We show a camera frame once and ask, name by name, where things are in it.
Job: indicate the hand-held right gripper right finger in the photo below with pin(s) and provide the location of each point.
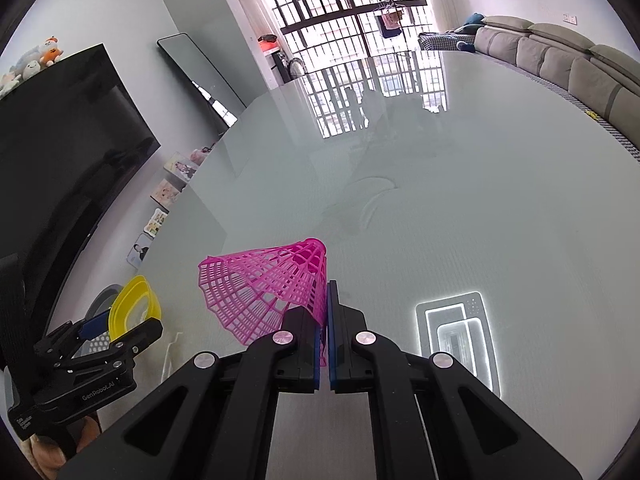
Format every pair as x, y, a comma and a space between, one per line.
332, 360

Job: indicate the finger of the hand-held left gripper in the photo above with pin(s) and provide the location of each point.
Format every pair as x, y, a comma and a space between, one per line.
140, 332
95, 325

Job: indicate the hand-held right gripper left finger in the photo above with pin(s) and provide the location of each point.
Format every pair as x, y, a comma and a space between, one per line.
305, 360

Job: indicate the grey perforated plastic basket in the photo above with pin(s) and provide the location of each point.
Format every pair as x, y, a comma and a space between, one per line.
100, 300

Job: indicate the yellow cardboard box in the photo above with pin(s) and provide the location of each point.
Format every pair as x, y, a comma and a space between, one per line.
127, 305

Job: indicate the pink plastic shuttlecock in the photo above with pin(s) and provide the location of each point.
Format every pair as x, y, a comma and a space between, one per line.
260, 285

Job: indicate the person's left hand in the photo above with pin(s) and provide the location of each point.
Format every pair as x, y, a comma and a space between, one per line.
45, 460

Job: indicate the figure picture tile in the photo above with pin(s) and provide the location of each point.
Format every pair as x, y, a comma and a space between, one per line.
137, 252

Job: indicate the cartoon picture tile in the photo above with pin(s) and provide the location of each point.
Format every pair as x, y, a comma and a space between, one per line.
156, 222

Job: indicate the pale pink picture tile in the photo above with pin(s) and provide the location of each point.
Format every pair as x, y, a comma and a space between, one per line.
165, 192

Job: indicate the black flat television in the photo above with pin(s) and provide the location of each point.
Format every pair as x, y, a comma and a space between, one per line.
65, 160

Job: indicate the white picture tile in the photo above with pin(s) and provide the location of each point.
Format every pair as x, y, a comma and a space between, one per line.
182, 165

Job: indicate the pink toy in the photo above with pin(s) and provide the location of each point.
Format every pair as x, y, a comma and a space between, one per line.
200, 155

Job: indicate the beige plush toy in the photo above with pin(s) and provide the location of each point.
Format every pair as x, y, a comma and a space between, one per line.
9, 85

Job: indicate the tall standing mirror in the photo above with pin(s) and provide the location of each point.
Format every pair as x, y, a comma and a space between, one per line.
200, 75

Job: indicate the grey white plush toy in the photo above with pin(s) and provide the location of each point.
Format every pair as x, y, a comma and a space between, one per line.
31, 66

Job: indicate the orange plush toy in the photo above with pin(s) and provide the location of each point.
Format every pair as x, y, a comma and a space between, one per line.
50, 51

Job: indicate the standing fan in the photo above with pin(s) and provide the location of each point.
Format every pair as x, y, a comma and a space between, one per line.
296, 67

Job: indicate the red and black object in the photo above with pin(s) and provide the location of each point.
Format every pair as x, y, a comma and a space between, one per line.
269, 45

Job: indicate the checked blanket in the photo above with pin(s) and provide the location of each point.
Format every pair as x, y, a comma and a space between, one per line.
440, 41

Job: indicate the small hanging drying rack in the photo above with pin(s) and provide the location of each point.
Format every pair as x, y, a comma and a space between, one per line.
390, 22

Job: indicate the window with black grille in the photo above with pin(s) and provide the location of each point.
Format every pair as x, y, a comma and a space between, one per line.
325, 15

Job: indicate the blue plush on sofa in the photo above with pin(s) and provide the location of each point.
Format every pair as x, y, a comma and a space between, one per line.
474, 19

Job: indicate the grey sofa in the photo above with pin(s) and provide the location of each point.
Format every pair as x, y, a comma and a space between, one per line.
550, 60

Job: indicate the white wall socket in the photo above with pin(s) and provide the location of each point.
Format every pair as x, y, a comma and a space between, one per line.
570, 18

